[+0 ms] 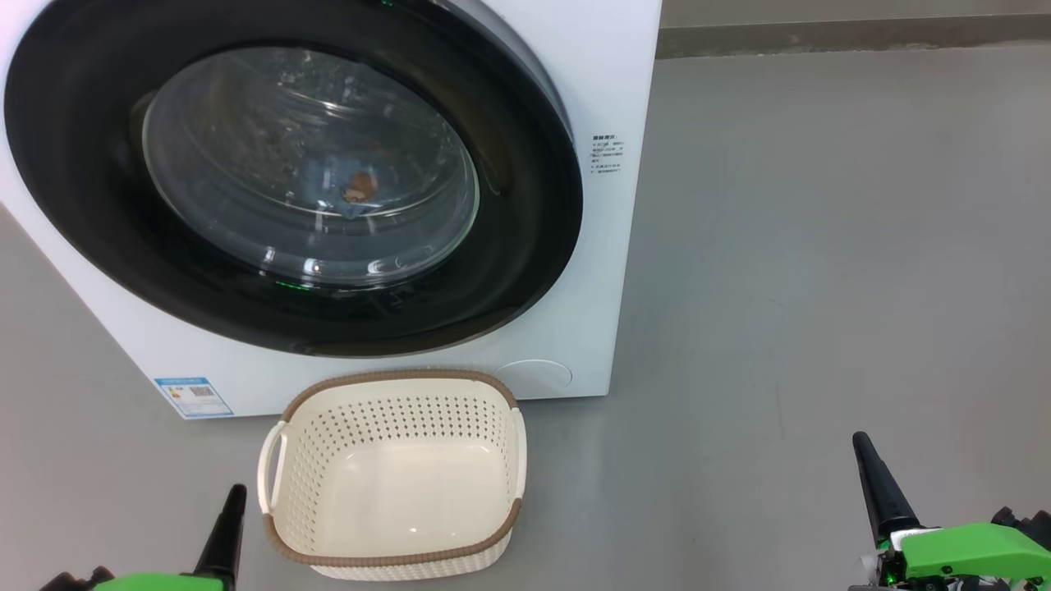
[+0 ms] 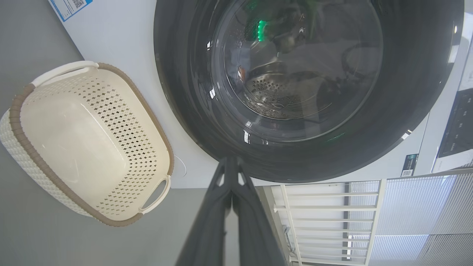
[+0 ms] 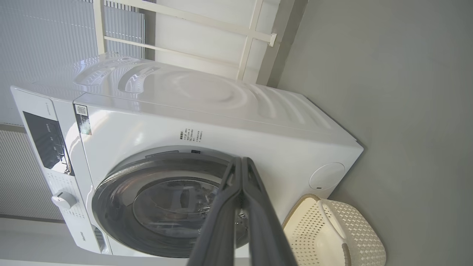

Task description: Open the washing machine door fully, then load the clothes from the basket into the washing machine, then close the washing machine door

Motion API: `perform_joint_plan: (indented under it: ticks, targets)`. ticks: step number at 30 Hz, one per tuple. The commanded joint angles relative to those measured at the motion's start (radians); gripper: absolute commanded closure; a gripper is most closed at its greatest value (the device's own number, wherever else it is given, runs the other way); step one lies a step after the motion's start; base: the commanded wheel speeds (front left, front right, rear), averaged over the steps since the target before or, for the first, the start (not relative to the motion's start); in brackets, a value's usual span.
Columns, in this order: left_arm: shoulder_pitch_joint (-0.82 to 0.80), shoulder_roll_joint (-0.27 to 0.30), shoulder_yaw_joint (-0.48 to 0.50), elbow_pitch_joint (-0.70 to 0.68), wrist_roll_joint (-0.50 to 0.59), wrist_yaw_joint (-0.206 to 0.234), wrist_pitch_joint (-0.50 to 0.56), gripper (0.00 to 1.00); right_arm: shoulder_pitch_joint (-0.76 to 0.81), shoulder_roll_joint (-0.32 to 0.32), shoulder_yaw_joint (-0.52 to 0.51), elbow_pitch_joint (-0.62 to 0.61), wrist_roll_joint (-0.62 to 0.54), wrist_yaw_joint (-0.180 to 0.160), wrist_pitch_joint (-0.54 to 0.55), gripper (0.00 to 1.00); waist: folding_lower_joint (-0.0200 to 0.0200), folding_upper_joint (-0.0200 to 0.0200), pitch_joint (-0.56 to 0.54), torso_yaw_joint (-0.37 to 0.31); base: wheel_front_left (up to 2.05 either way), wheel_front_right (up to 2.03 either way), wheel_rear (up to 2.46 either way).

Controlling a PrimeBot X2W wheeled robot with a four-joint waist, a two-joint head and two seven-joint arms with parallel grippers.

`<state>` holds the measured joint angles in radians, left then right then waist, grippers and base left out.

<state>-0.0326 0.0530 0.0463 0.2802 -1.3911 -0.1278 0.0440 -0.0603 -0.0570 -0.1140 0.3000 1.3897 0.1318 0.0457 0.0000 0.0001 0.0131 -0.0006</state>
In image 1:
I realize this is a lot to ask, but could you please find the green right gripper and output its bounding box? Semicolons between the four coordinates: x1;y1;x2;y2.
850;432;1051;591

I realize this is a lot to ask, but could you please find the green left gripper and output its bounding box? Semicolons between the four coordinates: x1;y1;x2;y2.
37;484;248;591

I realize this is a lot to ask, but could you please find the round black washer door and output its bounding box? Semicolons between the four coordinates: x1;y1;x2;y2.
4;0;584;358

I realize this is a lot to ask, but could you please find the blue garment small bear print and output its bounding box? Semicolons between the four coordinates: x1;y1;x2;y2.
300;152;387;222

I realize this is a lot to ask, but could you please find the white front-load washing machine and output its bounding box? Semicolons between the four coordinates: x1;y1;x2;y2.
0;0;663;419

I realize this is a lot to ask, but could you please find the blue energy label sticker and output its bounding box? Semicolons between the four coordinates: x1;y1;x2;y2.
154;377;234;419

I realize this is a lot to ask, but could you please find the cream laundry basket brown rim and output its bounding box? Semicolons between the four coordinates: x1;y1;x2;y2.
257;369;527;582

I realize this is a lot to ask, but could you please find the round white filter cover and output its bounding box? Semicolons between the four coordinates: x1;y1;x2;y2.
495;360;573;395

